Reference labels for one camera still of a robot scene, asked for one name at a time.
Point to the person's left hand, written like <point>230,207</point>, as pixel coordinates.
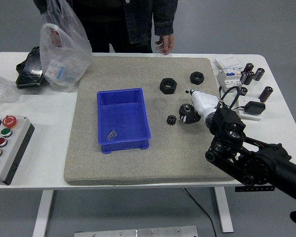
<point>166,44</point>

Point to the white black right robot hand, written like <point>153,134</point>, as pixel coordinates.
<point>203,102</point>

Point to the large black gear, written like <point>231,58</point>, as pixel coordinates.
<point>186,108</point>

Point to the small black hex nut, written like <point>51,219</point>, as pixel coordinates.
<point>193,80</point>

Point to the small black gear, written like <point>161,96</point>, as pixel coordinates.
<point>172,120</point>

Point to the blue plastic box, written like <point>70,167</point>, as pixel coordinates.
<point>123,116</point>

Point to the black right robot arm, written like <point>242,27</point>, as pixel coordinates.
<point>261,163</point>

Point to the person's left forearm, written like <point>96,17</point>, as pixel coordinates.
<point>165,17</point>

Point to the large black hex nut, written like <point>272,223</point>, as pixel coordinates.
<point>162,89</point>

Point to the grey push-button control box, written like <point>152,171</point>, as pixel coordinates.
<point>17,153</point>

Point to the white circuit breaker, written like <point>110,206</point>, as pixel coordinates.
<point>228,77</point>

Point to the white socket plate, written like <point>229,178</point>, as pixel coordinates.
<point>244,100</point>

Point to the black cylindrical capacitor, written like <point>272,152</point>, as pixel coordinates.
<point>243,76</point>
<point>266,93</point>
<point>243,90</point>
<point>259,74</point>
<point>249,67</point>
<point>249,78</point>

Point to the black power adapter plug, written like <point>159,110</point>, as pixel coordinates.
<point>255,107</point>

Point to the person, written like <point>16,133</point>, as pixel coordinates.
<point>101,24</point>

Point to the grey-brown mat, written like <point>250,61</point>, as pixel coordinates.
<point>138,168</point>

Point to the clear packet of screws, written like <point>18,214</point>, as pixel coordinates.
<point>112,135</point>

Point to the clear plastic bag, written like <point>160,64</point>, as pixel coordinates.
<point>64,49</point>

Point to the black table control panel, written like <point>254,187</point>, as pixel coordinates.
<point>259,189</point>

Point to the white table leg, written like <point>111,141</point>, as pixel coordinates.
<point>223,209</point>
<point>43,212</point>

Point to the white blue small carton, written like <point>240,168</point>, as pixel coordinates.
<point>55,71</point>

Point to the black wrapped plastic part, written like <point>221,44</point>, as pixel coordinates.
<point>29,71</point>

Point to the crumpled clear plastic wrap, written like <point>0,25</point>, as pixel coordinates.
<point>0,91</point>

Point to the red emergency stop button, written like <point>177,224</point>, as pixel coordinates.
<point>9,121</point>

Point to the green push button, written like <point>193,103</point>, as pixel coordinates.
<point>6,131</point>

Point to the red push button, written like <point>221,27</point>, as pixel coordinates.
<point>1,142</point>

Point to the flat white switch panel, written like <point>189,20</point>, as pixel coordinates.
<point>225,61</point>

